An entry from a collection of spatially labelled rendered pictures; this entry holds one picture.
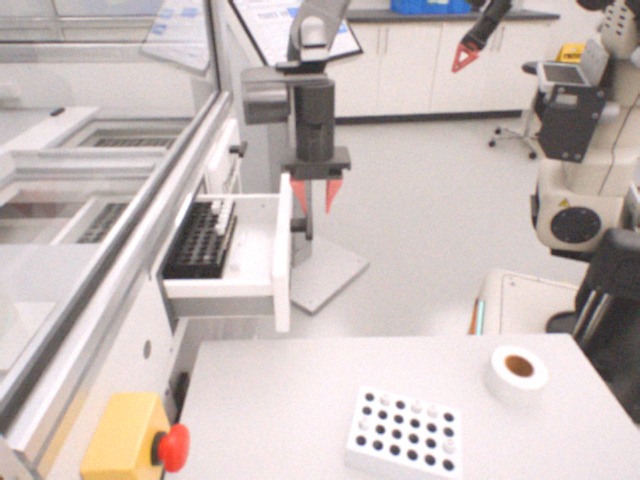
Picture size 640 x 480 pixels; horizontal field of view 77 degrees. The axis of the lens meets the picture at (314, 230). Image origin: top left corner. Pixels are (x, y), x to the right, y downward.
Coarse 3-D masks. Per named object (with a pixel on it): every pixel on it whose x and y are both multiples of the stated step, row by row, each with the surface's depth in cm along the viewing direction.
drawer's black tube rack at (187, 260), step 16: (192, 208) 68; (208, 208) 69; (192, 224) 64; (208, 224) 64; (192, 240) 61; (208, 240) 60; (176, 256) 62; (192, 256) 57; (224, 256) 62; (176, 272) 59; (192, 272) 59; (208, 272) 58
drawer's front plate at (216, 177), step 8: (232, 120) 98; (232, 128) 94; (224, 136) 89; (232, 136) 93; (224, 144) 85; (232, 144) 93; (216, 152) 82; (224, 152) 84; (216, 160) 78; (224, 160) 83; (232, 160) 93; (240, 160) 103; (208, 168) 76; (216, 168) 76; (224, 168) 83; (216, 176) 77; (224, 176) 83; (232, 176) 93; (216, 184) 78; (224, 184) 83; (232, 184) 92; (216, 192) 79; (224, 192) 83
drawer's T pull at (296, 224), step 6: (306, 216) 64; (294, 222) 63; (300, 222) 63; (306, 222) 63; (294, 228) 62; (300, 228) 62; (306, 228) 61; (312, 228) 61; (306, 234) 60; (312, 234) 60; (306, 240) 60
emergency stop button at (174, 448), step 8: (176, 424) 37; (176, 432) 36; (184, 432) 37; (168, 440) 36; (176, 440) 36; (184, 440) 36; (160, 448) 36; (168, 448) 35; (176, 448) 35; (184, 448) 36; (160, 456) 36; (168, 456) 35; (176, 456) 35; (184, 456) 36; (168, 464) 35; (176, 464) 35; (184, 464) 37; (176, 472) 36
